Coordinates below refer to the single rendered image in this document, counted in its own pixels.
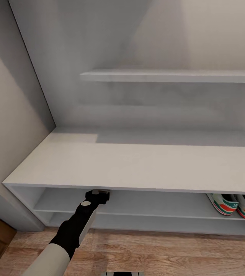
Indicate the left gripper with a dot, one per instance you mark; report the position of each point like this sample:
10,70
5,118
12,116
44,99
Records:
101,197

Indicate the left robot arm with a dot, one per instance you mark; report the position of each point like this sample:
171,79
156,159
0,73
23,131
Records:
55,258

